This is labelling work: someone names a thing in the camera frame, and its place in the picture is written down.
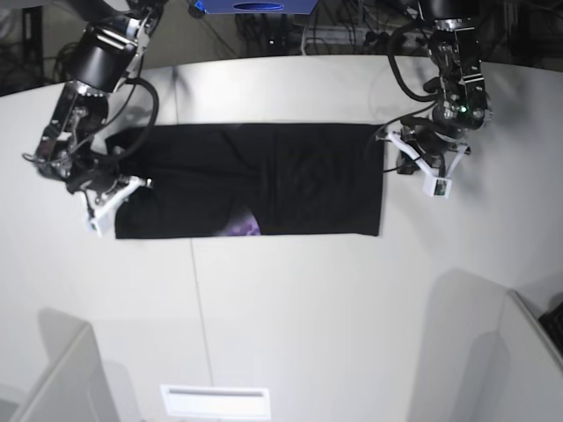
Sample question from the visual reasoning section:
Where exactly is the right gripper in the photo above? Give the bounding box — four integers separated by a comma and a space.
65, 160, 121, 195

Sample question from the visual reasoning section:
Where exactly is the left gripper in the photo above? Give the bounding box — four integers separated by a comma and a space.
396, 126, 460, 176

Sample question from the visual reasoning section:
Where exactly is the black T-shirt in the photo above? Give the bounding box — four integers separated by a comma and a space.
114, 124, 384, 240

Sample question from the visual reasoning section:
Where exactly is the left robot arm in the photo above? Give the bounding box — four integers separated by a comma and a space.
387, 1, 491, 177

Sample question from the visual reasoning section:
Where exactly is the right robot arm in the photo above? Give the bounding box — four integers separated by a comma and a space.
25, 1, 165, 195

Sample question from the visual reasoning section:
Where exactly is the white power strip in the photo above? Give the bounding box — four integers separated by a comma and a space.
303, 26, 428, 50

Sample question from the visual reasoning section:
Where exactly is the blue box with oval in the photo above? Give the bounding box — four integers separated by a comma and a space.
187, 0, 318, 15

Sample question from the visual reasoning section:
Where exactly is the white left partition panel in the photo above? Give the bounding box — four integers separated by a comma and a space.
11, 323, 120, 422

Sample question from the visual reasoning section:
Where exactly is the white partition panel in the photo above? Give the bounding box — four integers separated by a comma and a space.
11, 323, 120, 422
460, 291, 562, 421

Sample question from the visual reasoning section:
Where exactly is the black keyboard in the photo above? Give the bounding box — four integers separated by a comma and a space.
539, 305, 563, 353

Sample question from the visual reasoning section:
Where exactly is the white right partition panel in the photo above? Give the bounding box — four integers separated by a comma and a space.
460, 291, 562, 421

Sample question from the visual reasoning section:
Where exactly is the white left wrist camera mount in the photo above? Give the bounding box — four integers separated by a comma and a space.
375, 127, 472, 199

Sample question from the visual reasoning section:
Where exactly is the coiled black cable bundle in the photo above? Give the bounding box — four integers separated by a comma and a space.
52, 41, 84, 84

